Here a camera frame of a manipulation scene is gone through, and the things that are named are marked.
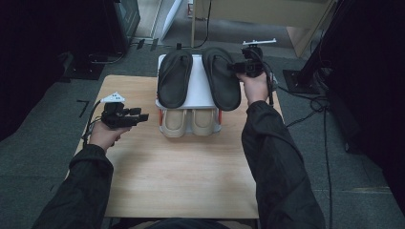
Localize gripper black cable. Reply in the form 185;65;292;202
81;99;106;147
254;51;278;107

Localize person's dark trousers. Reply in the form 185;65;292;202
108;217;259;229

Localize white shoe rack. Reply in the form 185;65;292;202
155;52;224;135

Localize dark curtain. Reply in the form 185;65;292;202
0;0;113;141
318;0;405;218

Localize white board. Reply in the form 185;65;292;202
160;0;184;41

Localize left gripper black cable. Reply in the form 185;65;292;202
81;99;106;147

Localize black metal stand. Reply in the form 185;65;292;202
282;0;348;94

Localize black cabinet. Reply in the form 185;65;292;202
104;0;141;55

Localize long black floor cable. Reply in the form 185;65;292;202
323;104;333;229

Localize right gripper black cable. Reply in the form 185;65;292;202
254;51;278;107

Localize looped black floor cable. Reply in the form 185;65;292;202
285;94;330;129

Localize black stand base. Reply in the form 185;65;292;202
60;52;106;82

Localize hanging black cable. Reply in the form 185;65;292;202
194;0;213;50

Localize person's right hand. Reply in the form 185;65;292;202
237;71;270;107

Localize cream clog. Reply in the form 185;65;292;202
190;109;218;136
161;109;189;138

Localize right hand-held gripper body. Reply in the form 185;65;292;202
240;37;277;78

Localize person's left hand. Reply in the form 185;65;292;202
89;120;132;152

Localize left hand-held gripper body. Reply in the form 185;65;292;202
99;92;135;130

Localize light wooden desk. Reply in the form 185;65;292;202
190;0;338;58

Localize black slipper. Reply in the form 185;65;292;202
157;50;194;109
202;47;242;112

